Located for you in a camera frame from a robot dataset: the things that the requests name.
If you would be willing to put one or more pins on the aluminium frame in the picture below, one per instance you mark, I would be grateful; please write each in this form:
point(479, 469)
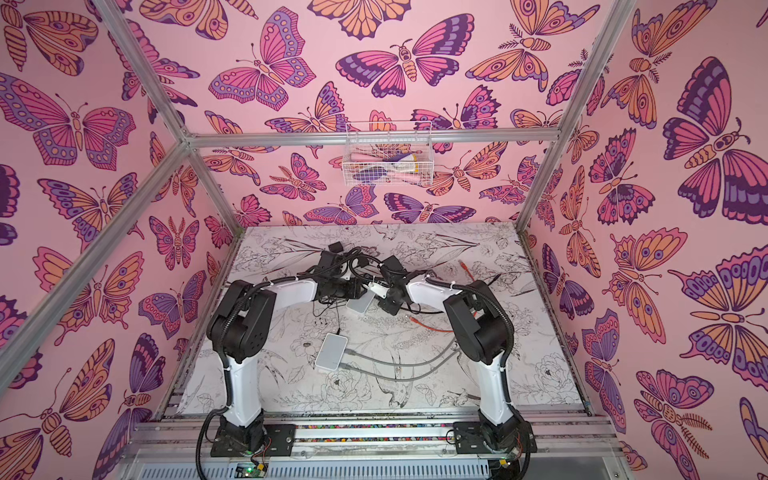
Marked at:
point(44, 317)

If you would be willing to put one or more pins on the front aluminium rail base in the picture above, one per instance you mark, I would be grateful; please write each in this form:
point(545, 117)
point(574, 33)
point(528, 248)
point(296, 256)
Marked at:
point(437, 445)

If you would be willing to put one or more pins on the white wire basket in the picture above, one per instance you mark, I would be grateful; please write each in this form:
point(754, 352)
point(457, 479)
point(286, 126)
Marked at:
point(389, 152)

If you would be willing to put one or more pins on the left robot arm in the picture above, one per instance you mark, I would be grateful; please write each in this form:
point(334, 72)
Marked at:
point(239, 330)

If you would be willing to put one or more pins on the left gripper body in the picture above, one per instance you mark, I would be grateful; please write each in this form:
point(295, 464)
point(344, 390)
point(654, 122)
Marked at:
point(345, 289)

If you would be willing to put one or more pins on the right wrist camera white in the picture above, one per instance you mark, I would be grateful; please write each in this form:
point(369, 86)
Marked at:
point(377, 289)

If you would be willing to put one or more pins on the black adapter cable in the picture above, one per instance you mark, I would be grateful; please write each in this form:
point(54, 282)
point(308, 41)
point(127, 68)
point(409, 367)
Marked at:
point(357, 264)

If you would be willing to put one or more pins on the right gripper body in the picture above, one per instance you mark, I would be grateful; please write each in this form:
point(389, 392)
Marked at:
point(389, 297)

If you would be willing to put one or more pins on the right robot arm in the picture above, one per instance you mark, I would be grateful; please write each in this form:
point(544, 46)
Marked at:
point(485, 334)

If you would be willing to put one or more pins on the black power adapter far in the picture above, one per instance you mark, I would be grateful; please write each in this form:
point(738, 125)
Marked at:
point(336, 247)

